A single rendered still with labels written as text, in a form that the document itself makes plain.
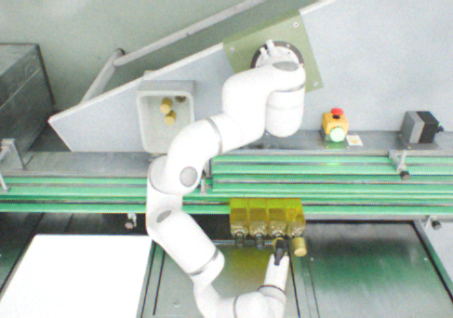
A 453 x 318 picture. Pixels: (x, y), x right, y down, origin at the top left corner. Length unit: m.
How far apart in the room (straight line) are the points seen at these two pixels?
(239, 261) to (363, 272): 0.40
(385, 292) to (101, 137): 1.06
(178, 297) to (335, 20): 0.92
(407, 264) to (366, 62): 0.67
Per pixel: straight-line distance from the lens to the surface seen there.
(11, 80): 1.90
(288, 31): 1.15
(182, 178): 0.75
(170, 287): 1.22
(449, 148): 1.45
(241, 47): 1.16
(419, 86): 1.41
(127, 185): 1.32
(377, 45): 1.30
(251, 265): 1.26
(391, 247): 1.47
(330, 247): 1.40
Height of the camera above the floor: 1.90
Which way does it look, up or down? 54 degrees down
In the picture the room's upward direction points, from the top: 179 degrees counter-clockwise
